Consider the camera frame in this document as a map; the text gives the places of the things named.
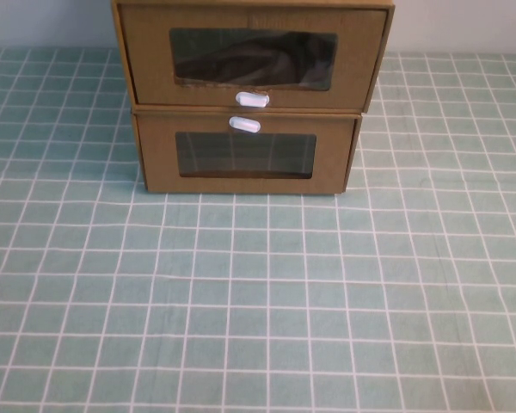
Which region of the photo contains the cardboard shoe box with window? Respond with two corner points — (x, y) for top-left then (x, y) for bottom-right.
(130, 107), (364, 196)

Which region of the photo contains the white oval drawer handle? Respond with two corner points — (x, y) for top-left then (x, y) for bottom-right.
(234, 90), (270, 109)
(228, 114), (262, 133)

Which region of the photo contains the cardboard shoe box shell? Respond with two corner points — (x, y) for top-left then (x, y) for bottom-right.
(111, 0), (396, 117)

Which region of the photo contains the cardboard drawer with window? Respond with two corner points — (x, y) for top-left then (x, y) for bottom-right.
(119, 4), (390, 109)

